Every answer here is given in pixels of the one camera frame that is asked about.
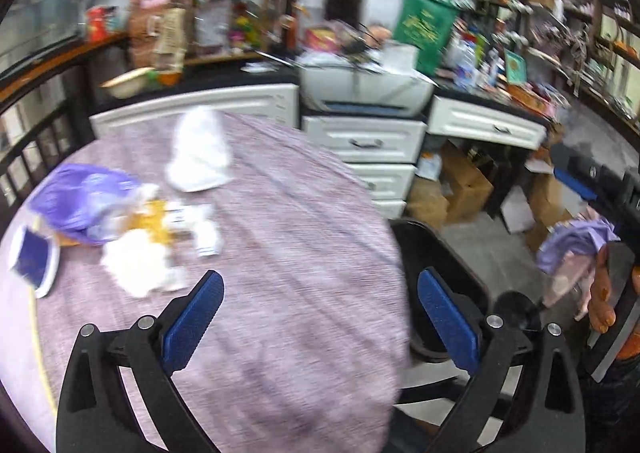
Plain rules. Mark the pink plastic wrapper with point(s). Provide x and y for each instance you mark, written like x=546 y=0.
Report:
x=565 y=278

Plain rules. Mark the white printer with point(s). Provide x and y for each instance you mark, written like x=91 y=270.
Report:
x=365 y=85

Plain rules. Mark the white tissue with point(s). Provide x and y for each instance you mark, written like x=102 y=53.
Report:
x=137 y=265

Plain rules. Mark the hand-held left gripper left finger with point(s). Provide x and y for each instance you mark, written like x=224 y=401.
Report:
x=195 y=318

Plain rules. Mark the dark wooden railing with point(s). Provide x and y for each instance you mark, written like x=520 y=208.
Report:
x=35 y=148

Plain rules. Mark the thin purple plastic bag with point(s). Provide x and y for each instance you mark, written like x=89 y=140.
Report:
x=575 y=235

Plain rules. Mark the beige printed paper pouch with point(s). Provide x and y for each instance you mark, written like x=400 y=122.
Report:
x=170 y=38

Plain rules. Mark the colourful stacking toy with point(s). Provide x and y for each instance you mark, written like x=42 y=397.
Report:
x=243 y=28

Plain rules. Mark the beige bowl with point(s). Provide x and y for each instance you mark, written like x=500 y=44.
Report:
x=125 y=83

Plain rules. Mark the black plastic bin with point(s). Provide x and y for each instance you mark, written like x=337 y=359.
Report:
x=440 y=253

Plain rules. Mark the white drawer unit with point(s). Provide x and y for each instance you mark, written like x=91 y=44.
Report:
x=365 y=143

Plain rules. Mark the person's right hand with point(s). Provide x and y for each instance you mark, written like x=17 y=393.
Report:
x=602 y=298

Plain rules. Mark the large purple plastic bag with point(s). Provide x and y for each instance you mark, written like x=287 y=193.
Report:
x=75 y=195

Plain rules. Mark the blue and white carton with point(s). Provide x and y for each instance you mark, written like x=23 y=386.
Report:
x=32 y=258

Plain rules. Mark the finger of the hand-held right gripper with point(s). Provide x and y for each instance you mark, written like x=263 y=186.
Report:
x=575 y=180

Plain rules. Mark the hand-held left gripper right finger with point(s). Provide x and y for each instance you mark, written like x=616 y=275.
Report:
x=447 y=328

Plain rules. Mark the small white packet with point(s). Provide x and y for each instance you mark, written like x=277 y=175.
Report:
x=200 y=228

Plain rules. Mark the pink yellow packet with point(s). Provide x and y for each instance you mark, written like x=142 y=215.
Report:
x=322 y=38

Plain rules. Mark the white desk drawer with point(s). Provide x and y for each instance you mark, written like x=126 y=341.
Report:
x=485 y=120

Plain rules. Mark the person's dark trousers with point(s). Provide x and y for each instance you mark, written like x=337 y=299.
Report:
x=615 y=408

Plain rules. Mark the cardboard box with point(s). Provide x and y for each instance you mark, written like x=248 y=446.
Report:
x=547 y=203
x=425 y=203
x=465 y=183

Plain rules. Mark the green shopping bag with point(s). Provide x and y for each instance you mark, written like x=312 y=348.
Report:
x=425 y=28

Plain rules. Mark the dark wall shelving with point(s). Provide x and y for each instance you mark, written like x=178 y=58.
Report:
x=575 y=23

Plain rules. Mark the yellow snack wrapper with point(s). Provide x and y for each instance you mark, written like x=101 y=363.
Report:
x=152 y=215

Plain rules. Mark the wooden counter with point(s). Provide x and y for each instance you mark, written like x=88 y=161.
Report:
x=60 y=60

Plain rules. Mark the crumpled white plastic bag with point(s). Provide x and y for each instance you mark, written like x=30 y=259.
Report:
x=200 y=148

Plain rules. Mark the person's right forearm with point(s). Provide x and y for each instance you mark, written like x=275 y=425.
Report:
x=634 y=283

